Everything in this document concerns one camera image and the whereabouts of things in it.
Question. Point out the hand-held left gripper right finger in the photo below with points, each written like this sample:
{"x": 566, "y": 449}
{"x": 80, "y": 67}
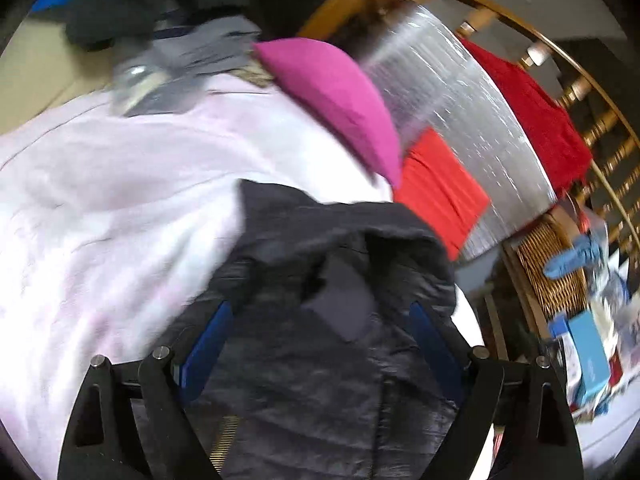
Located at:
{"x": 431, "y": 342}

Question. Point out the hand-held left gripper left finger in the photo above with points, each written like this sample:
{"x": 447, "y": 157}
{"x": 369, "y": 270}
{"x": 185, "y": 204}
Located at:
{"x": 207, "y": 345}

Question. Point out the dark grey puffer jacket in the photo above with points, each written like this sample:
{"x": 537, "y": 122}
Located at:
{"x": 310, "y": 390}

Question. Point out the grey clothes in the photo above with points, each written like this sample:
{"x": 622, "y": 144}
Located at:
{"x": 210, "y": 47}

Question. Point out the pile of dark clothes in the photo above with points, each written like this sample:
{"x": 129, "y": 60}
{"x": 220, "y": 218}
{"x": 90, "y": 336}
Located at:
{"x": 125, "y": 5}

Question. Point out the wicker basket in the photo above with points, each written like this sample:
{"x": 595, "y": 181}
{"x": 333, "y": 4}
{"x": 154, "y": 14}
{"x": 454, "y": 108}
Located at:
{"x": 550, "y": 290}

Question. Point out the red-orange pillow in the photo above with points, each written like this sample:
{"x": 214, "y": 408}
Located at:
{"x": 440, "y": 190}

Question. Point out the blue box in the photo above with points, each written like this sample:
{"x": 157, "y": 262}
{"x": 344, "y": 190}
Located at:
{"x": 590, "y": 355}

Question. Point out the light blue cloth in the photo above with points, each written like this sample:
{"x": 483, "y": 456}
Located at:
{"x": 575, "y": 255}

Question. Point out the white pink bedspread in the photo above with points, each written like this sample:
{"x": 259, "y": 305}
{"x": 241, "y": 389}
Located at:
{"x": 125, "y": 185}

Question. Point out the silver foil insulation sheet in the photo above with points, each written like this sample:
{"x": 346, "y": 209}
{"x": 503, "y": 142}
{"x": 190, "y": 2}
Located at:
{"x": 465, "y": 105}

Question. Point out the red blanket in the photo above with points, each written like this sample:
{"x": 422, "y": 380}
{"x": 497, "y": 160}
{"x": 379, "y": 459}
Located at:
{"x": 535, "y": 115}

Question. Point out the magenta pillow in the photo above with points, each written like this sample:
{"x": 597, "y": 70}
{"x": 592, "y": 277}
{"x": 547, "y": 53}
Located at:
{"x": 330, "y": 95}

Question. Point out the wooden chair with wicker seat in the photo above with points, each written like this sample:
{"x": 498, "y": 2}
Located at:
{"x": 600, "y": 125}

